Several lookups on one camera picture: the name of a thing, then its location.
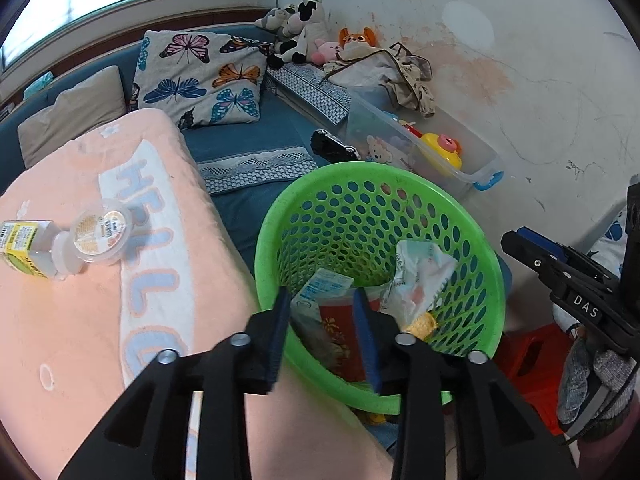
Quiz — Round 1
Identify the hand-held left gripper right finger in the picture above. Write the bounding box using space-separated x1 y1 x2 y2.
351 287 583 480

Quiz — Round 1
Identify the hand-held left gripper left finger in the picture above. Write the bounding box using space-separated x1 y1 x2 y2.
57 287 292 480

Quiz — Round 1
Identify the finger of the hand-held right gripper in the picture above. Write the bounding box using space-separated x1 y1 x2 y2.
516 226 621 291
501 231 568 293

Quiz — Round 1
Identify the red paper pack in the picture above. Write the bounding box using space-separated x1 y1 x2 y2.
317 297 373 386

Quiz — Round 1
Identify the plastic wrapper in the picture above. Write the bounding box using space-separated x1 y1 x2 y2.
378 240 458 333

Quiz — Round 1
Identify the green plastic basket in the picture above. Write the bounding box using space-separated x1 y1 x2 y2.
254 161 506 415

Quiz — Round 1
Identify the translucent plastic bottle with label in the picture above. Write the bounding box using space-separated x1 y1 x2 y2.
0 219 83 281

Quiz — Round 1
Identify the person's right hand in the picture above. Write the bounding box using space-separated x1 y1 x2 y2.
556 337 640 443

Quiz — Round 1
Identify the white printed cloth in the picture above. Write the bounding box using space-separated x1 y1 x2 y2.
587 205 630 263

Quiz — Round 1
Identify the red plastic stool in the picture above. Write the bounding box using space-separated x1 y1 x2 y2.
492 322 583 436

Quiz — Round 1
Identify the yellow toy duck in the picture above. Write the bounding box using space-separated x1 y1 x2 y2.
420 132 463 172

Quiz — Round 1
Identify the small bear toy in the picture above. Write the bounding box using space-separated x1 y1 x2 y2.
366 135 401 163

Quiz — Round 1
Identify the short patterned sofa cover strip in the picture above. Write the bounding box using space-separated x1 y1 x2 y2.
196 146 318 196

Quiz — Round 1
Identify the black toy car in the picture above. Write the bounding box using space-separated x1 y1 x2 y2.
310 129 360 162

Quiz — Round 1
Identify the pink printed blanket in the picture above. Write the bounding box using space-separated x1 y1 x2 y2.
0 109 396 480

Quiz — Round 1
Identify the clear plastic storage box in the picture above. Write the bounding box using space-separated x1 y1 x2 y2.
345 85 505 200

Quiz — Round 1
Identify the small clear jelly cup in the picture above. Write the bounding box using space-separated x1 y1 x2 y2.
70 198 133 266

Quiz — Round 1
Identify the blue sofa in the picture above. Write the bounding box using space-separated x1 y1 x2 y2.
0 22 353 271

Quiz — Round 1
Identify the beige printed garment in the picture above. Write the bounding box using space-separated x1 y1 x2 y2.
325 42 437 118

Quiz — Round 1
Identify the long patterned sofa cover strip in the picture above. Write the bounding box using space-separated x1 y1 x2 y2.
265 65 353 126

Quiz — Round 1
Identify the orange fox plush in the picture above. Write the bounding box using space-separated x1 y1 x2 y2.
337 26 377 61

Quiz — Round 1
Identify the pink plush toy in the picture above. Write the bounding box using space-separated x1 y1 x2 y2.
310 40 343 66

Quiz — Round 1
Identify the butterfly print pillow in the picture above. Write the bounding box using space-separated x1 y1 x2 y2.
131 30 268 130

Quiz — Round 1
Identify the black and white cow plush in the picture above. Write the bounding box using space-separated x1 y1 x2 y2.
266 0 327 70

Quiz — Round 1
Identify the beige cushion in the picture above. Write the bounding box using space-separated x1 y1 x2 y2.
17 65 128 168

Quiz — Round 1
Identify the grey plush toy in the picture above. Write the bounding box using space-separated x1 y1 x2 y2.
255 7 297 41

